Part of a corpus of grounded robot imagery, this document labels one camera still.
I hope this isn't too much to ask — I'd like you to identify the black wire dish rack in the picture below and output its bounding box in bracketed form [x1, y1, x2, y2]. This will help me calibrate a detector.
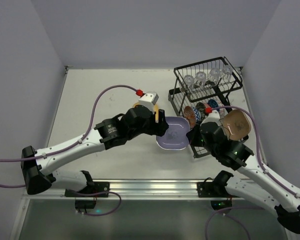
[168, 56, 244, 159]

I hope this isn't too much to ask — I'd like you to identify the blue dotted small bowl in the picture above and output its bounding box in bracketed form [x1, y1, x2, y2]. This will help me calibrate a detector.
[207, 99, 219, 109]

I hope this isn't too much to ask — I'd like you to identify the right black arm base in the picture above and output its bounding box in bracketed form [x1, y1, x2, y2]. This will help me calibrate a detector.
[196, 170, 234, 211]

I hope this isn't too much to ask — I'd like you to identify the clear glass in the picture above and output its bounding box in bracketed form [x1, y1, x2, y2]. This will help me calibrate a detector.
[194, 71, 207, 88]
[220, 65, 233, 83]
[207, 68, 221, 86]
[183, 75, 195, 92]

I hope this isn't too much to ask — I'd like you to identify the brown square panda plate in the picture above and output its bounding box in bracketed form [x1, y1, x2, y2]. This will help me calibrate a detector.
[222, 109, 251, 141]

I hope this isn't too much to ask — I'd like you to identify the yellow square panda plate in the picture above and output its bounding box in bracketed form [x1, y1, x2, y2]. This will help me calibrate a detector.
[132, 102, 159, 122]

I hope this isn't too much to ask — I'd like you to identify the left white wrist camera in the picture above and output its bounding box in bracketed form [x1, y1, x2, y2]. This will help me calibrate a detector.
[138, 92, 159, 113]

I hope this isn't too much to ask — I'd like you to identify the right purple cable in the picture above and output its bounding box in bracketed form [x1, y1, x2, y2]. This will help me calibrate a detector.
[204, 104, 300, 240]

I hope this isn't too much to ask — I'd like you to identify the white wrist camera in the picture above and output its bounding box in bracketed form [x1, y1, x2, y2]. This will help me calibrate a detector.
[202, 110, 221, 126]
[138, 92, 159, 113]

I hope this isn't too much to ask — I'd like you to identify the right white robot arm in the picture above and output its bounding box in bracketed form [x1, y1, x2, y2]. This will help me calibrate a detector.
[186, 122, 300, 234]

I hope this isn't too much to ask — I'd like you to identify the dark green small bowl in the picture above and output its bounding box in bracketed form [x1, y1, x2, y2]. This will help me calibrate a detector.
[195, 102, 207, 116]

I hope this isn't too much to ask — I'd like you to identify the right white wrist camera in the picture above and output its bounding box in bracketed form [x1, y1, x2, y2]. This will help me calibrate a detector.
[202, 110, 221, 126]

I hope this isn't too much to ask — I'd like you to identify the purple square panda plate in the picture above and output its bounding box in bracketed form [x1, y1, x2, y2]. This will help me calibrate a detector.
[156, 116, 191, 151]

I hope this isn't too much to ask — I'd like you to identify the aluminium mounting rail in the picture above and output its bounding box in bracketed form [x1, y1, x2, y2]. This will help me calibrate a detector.
[21, 178, 286, 201]

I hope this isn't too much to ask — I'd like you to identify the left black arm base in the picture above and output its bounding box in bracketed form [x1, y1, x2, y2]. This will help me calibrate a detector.
[64, 181, 110, 213]

